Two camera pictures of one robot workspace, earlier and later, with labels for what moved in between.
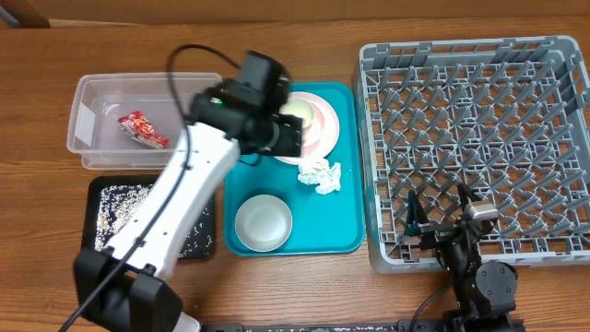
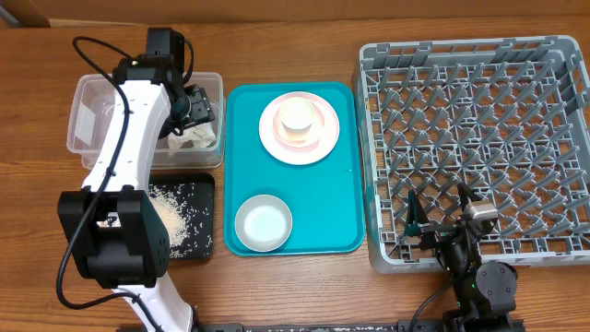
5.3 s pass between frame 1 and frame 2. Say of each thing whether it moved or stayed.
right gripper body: stayed
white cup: stayed
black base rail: stayed
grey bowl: stayed
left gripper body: moved
